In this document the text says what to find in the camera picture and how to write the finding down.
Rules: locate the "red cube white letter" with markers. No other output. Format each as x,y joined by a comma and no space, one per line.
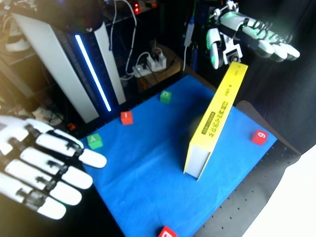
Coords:
167,232

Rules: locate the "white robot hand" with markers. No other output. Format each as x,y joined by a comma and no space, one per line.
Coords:
29,158
234,23

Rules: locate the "red cube white dash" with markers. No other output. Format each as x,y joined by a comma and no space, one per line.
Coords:
127,117

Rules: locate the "red cube number nine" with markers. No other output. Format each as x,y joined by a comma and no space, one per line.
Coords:
259,137

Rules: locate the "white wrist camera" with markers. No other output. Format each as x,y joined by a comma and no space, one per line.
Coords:
233,55

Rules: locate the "green cube letter Y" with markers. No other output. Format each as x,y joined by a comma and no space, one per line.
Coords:
94,141

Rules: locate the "white power strip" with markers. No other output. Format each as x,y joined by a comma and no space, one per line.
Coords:
150,64

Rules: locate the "blue table cloth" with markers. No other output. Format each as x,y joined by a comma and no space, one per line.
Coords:
148,160

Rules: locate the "yellow-edged rectangular block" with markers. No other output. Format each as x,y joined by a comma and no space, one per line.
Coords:
217,111

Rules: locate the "green cube curved white print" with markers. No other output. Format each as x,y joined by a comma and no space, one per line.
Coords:
165,96

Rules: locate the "white tower blue light strip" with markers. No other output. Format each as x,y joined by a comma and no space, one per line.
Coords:
69,74

